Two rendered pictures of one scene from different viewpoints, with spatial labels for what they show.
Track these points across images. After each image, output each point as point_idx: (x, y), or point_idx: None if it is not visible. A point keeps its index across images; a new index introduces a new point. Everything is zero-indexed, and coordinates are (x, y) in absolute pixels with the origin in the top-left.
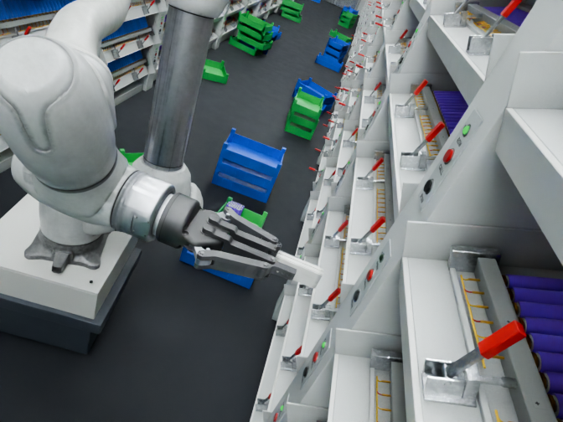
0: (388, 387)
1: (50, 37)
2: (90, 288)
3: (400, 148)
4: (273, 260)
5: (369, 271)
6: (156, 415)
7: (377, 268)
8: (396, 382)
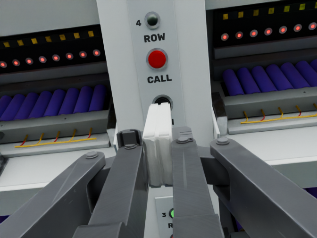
0: (243, 119)
1: None
2: None
3: None
4: (190, 138)
5: (155, 55)
6: None
7: (161, 36)
8: (250, 99)
